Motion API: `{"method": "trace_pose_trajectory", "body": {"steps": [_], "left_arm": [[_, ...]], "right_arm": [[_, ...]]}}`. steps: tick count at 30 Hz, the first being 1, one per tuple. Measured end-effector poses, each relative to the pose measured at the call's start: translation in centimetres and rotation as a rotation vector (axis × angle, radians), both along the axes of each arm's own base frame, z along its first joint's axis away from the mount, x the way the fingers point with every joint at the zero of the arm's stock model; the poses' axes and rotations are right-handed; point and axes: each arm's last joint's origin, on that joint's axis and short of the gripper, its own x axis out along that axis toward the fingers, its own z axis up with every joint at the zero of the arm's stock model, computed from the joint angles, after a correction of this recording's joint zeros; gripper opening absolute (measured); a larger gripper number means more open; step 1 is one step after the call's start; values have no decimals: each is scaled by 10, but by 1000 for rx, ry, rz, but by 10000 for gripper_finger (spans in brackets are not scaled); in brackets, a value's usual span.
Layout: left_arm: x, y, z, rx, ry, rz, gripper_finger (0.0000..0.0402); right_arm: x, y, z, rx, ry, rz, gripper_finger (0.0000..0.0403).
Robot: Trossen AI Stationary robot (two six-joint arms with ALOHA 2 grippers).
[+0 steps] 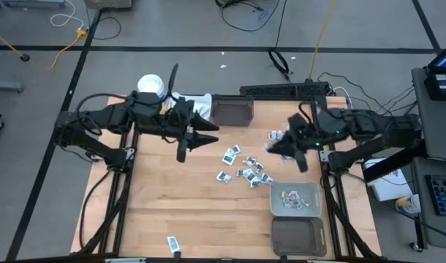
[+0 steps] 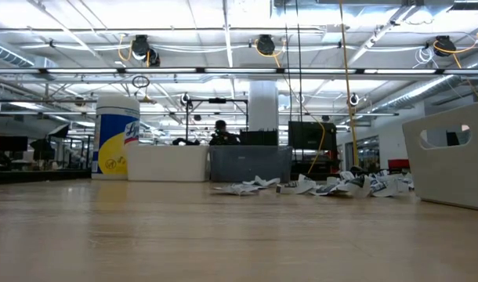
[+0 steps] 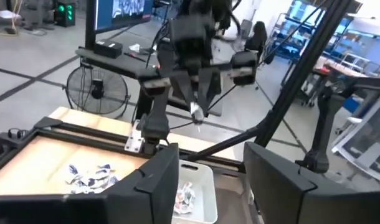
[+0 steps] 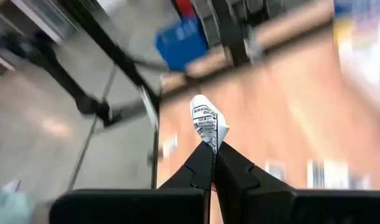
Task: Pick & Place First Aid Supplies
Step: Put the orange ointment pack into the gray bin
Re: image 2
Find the black monitor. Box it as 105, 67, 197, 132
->
288, 120, 338, 151

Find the white coiled ceiling cable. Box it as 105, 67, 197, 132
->
414, 45, 435, 68

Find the dark background equipment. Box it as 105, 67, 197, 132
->
29, 139, 56, 161

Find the black ceiling cord reel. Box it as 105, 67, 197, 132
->
256, 34, 277, 56
433, 34, 454, 58
131, 34, 161, 67

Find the dark angled panel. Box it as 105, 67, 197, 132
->
46, 124, 71, 139

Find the person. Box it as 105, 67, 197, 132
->
208, 119, 241, 146

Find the long silver duct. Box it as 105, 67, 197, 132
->
374, 74, 465, 114

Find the black hanging cable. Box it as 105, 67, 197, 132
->
284, 0, 293, 122
295, 0, 302, 122

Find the black crate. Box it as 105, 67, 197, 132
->
239, 128, 279, 146

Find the dark background monitor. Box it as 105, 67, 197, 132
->
0, 136, 29, 153

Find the red box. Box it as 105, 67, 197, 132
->
387, 158, 411, 170

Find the thick yellow power cable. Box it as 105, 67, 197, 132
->
338, 0, 360, 168

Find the thin yellow reel cord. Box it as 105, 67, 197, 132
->
253, 38, 327, 175

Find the silver ventilation duct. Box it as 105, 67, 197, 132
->
0, 38, 35, 68

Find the grey translucent plastic bin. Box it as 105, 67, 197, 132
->
208, 144, 294, 183

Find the disinfecting wipes canister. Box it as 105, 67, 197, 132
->
92, 95, 141, 180

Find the light grey handled bin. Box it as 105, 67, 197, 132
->
401, 99, 478, 212

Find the white plastic bin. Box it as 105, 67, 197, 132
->
127, 144, 209, 183

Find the hanging cable ring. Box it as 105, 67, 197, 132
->
131, 74, 151, 89

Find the white pillar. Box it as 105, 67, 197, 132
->
248, 80, 279, 132

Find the black metal rig frame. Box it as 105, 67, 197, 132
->
0, 168, 92, 183

